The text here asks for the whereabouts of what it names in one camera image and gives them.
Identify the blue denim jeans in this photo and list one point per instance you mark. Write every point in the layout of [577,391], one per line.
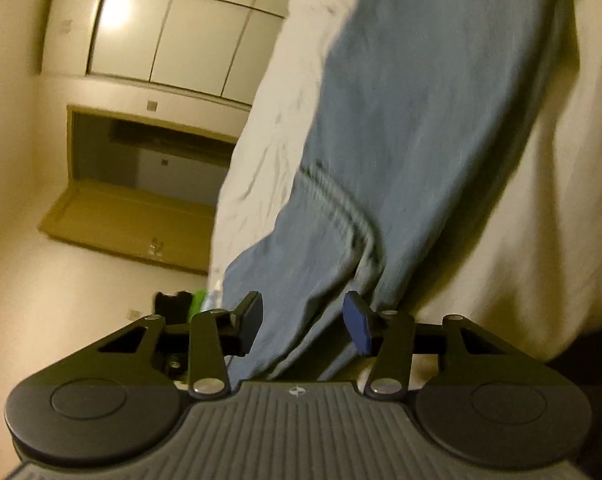
[423,108]

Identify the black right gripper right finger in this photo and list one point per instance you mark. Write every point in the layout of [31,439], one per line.
[469,392]

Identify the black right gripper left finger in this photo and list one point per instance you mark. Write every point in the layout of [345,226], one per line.
[123,395]

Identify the white duvet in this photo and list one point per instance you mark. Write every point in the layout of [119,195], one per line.
[529,269]

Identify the stack of folded clothes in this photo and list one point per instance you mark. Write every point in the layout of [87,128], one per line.
[181,304]

